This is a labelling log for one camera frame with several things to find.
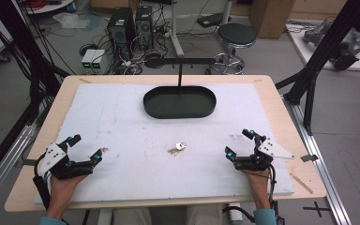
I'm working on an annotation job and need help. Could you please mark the clear plastic sheet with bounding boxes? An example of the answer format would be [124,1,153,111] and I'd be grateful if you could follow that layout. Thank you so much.
[52,11,103,33]

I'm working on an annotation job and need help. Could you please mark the silver key bunch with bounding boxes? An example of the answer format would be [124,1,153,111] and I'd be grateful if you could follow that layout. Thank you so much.
[167,141,188,157]

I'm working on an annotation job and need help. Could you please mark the black metal frame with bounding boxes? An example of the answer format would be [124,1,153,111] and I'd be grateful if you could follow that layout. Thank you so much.
[275,0,360,136]
[0,0,71,126]

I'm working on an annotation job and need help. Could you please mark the large black computer tower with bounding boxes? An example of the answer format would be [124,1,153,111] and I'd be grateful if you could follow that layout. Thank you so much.
[106,7,136,59]

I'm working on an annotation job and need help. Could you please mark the thin wooden stick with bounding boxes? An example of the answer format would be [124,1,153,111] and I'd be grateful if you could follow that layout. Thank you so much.
[289,172,314,195]

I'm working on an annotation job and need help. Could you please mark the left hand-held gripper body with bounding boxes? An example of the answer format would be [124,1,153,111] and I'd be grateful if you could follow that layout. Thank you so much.
[37,142,96,181]

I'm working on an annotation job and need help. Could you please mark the white foam board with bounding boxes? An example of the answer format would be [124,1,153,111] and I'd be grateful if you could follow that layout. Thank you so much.
[34,82,296,206]

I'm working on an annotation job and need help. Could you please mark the person's leg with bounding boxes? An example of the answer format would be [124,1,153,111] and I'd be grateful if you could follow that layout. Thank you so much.
[112,207,153,225]
[185,204,225,225]

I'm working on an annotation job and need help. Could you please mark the person's left hand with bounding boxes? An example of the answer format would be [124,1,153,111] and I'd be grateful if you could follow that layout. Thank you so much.
[47,173,89,204]

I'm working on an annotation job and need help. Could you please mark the white power supply unit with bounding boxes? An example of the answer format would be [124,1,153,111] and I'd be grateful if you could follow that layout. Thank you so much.
[81,49,97,71]
[91,49,107,71]

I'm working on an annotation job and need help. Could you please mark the grey tape piece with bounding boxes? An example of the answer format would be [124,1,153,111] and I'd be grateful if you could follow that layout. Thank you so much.
[300,153,320,163]
[21,157,38,167]

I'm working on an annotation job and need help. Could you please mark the narrow black computer tower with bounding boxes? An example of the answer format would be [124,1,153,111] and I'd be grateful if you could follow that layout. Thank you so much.
[134,5,155,52]

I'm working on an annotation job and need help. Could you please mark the white round table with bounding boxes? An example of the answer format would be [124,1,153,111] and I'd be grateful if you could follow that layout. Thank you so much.
[21,0,76,15]

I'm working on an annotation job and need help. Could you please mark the flat black device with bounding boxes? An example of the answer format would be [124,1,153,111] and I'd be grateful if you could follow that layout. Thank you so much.
[196,12,233,29]

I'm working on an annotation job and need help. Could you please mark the black key rack with tray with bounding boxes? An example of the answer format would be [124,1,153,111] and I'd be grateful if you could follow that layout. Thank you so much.
[142,56,218,120]

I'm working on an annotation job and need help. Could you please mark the grey and black robot equipment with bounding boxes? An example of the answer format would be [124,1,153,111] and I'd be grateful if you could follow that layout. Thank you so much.
[302,20,360,71]

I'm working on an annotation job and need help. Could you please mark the white desk leg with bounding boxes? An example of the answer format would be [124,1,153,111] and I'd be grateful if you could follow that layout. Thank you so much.
[168,0,186,58]

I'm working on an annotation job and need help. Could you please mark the person's right leg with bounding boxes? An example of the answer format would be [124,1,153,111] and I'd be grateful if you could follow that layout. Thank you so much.
[185,204,225,225]

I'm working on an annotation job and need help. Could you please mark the white platform board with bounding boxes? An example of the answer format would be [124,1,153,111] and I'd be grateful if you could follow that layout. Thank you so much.
[285,22,360,72]

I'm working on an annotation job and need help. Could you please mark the black round stool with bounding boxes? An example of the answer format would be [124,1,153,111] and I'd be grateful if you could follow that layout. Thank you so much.
[213,22,258,76]

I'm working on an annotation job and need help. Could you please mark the person's right hand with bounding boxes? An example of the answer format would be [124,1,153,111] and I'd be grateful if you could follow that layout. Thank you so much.
[243,168,272,202]

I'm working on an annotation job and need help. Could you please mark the person's left leg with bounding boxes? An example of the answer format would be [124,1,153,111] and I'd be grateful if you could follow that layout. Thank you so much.
[112,207,153,225]

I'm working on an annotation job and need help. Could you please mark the brown cardboard box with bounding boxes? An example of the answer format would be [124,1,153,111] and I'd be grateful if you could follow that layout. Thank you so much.
[248,0,296,39]

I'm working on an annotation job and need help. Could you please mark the aluminium rail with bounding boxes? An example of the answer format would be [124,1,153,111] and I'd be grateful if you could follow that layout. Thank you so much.
[0,123,40,214]
[282,93,353,225]

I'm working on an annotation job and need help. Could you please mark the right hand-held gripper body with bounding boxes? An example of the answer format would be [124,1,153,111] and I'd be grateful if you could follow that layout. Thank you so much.
[232,136,295,173]

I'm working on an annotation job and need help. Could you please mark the tangle of floor cables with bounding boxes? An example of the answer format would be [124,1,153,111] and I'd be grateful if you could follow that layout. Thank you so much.
[112,29,171,76]

